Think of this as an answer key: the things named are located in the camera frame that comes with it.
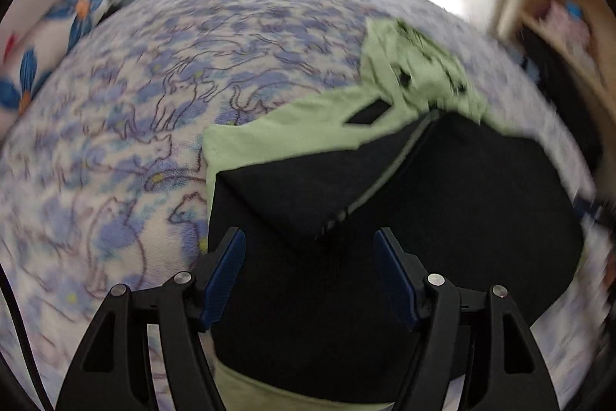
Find white blue flower quilt roll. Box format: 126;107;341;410
1;0;110;136

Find blue cat print blanket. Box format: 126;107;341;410
1;0;615;410

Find pink storage boxes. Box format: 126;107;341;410
541;1;591;52

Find green and black hooded jacket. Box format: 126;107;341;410
203;19;585;410

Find wooden shelf unit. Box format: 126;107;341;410
499;0;615;123

